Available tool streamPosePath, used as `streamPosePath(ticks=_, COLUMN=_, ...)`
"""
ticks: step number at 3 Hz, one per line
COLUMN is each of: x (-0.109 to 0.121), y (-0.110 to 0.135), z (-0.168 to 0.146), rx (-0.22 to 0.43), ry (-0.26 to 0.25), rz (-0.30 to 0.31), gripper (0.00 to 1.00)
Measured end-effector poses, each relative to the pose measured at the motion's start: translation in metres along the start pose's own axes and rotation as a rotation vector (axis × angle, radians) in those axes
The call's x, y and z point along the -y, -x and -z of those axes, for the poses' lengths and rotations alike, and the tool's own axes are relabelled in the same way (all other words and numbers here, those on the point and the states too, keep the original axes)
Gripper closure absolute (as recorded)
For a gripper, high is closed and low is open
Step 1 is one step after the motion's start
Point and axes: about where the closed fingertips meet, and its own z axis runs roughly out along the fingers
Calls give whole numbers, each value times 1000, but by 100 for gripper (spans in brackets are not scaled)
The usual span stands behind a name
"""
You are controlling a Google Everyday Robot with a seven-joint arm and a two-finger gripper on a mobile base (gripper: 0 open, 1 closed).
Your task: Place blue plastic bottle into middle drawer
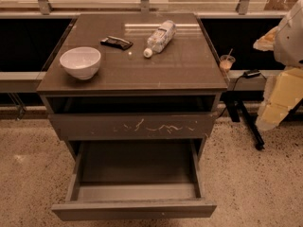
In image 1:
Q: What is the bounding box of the plastic cup with straw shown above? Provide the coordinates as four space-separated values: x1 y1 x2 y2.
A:
220 49 236 72

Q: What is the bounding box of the dark brown drawer cabinet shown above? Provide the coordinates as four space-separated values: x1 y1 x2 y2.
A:
38 13 226 153

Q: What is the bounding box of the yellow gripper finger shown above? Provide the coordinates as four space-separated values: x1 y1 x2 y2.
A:
253 26 277 51
256 68 303 131

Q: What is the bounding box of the clear plastic water bottle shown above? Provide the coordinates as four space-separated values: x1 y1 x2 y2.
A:
143 20 176 58

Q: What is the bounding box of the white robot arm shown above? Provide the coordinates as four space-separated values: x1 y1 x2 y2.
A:
253 0 303 131

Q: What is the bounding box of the black metal stand leg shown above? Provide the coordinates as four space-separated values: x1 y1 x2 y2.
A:
222 91 264 151

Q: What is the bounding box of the black snack wrapper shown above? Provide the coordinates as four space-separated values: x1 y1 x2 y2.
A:
100 36 133 50

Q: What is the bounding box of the scratched closed cabinet drawer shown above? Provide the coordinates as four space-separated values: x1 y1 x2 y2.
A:
49 113 216 141

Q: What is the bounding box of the white ceramic bowl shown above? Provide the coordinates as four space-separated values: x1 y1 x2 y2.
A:
60 46 101 80

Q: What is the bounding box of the black power cable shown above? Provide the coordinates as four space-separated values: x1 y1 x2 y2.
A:
219 72 269 118

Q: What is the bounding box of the black power adapter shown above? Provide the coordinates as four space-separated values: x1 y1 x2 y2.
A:
243 69 260 79

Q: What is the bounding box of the open bottom cabinet drawer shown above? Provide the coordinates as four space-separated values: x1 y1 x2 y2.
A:
52 140 216 221

